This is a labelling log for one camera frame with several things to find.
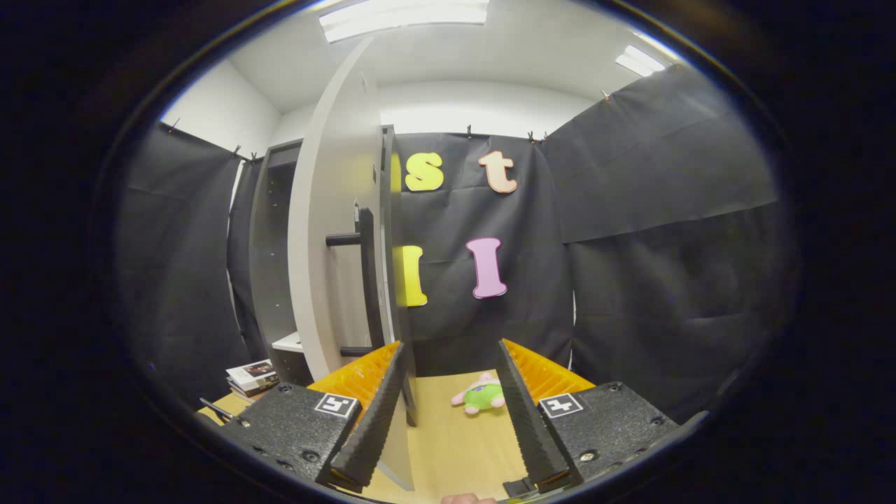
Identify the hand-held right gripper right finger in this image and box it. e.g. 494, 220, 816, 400
497, 339, 681, 494

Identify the grey cabinet door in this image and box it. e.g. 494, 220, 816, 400
288, 36, 419, 492

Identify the black backdrop cloth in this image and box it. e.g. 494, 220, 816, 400
115, 64, 781, 424

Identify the small ceiling light panel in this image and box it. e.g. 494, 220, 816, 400
616, 45, 666, 78

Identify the large ceiling light panel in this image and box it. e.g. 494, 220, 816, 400
318, 0, 489, 43

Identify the green and pink plush toy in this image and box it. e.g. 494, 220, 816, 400
451, 372, 506, 415

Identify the stack of booklets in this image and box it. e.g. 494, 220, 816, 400
225, 359, 279, 401

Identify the black cabinet door handle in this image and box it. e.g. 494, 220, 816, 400
325, 202, 384, 358

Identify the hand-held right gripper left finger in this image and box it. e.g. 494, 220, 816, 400
220, 341, 408, 494

